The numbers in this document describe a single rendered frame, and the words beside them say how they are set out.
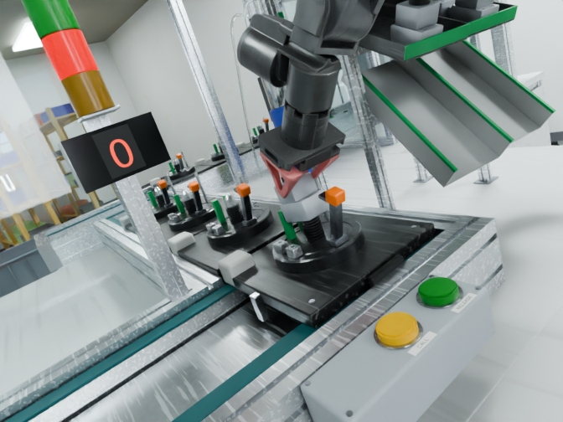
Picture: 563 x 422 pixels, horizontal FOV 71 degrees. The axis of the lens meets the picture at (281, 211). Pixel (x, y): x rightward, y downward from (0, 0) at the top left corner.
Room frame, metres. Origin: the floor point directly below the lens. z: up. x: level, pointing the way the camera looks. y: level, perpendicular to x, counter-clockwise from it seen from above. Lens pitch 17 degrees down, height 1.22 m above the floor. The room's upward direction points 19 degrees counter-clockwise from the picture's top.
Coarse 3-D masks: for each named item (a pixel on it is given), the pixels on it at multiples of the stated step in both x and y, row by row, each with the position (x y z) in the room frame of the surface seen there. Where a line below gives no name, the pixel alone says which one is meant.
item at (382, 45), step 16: (400, 0) 0.75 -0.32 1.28; (384, 16) 0.80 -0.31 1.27; (384, 32) 0.72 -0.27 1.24; (448, 32) 0.62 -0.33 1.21; (464, 32) 0.63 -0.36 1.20; (368, 48) 0.67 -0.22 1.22; (384, 48) 0.63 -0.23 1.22; (400, 48) 0.60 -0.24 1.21; (416, 48) 0.60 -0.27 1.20; (432, 48) 0.61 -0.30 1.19
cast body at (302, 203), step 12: (300, 180) 0.55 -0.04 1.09; (312, 180) 0.56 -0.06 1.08; (276, 192) 0.57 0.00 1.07; (300, 192) 0.54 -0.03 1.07; (312, 192) 0.55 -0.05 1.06; (288, 204) 0.55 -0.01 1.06; (300, 204) 0.53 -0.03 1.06; (312, 204) 0.53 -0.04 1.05; (324, 204) 0.54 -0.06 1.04; (288, 216) 0.56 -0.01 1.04; (300, 216) 0.53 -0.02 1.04; (312, 216) 0.52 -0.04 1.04
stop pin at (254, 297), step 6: (252, 294) 0.50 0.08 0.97; (258, 294) 0.49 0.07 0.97; (252, 300) 0.49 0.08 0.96; (258, 300) 0.49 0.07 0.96; (258, 306) 0.49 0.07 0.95; (264, 306) 0.49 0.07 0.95; (258, 312) 0.49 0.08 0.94; (264, 312) 0.49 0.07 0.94; (258, 318) 0.50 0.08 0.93; (264, 318) 0.49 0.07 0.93
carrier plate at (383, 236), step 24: (360, 216) 0.63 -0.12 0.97; (384, 240) 0.51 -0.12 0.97; (408, 240) 0.49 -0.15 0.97; (264, 264) 0.57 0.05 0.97; (360, 264) 0.47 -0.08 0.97; (384, 264) 0.46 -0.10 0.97; (240, 288) 0.55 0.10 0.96; (264, 288) 0.50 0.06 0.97; (288, 288) 0.47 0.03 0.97; (312, 288) 0.45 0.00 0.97; (336, 288) 0.43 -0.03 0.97; (360, 288) 0.43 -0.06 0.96; (288, 312) 0.44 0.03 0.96; (312, 312) 0.40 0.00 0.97; (336, 312) 0.41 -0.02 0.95
